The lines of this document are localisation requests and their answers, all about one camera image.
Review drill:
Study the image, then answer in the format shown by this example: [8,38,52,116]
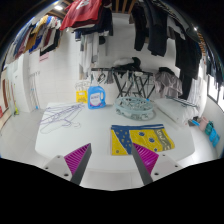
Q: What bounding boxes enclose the black folding drying rack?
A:
[90,66,158,99]

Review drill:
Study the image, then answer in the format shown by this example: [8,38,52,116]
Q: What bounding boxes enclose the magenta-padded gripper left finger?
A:
[42,142,93,186]

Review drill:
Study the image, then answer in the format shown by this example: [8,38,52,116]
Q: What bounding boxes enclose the row of colourful hanging clothes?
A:
[4,14,64,64]

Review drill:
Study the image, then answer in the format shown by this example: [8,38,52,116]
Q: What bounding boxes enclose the blue laundry detergent bottle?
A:
[87,79,107,110]

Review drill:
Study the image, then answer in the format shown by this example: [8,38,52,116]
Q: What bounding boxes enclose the pale green round clip hanger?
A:
[114,96,156,121]

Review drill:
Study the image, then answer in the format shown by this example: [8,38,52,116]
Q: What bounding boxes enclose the white folded bedding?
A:
[155,96,200,126]

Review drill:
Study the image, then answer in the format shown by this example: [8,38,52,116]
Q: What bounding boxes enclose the blue bag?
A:
[204,120,221,149]

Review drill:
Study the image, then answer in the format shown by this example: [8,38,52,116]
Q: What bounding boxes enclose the white and black clothes heap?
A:
[112,56,143,73]

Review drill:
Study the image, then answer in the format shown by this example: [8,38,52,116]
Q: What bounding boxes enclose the red hanging garment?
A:
[59,0,104,32]

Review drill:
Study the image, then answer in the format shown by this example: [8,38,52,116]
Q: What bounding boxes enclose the grey garment on rack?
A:
[153,67,184,99]

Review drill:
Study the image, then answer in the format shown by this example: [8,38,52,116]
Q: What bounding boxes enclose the pink bucket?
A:
[198,116,209,131]

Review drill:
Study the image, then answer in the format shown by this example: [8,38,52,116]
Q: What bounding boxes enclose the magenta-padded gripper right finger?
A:
[130,142,184,186]

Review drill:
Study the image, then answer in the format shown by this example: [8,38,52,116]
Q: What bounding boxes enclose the blue-handled brush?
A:
[188,118,201,127]

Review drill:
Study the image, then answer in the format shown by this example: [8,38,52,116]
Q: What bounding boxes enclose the pile of thin wire hangers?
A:
[39,102,85,135]

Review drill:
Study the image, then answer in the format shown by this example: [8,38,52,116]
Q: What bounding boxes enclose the white hanging garments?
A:
[79,31,101,78]

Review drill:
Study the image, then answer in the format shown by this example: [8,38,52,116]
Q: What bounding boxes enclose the yellow and blue patterned towel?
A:
[110,123,176,157]

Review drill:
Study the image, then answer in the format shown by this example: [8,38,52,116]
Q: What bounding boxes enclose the yellow plastic box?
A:
[75,89,89,104]

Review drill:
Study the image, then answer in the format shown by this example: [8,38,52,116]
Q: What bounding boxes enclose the window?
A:
[206,74,224,113]

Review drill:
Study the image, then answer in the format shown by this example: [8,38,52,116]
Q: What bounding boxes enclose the row of dark hanging garments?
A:
[129,0,204,101]

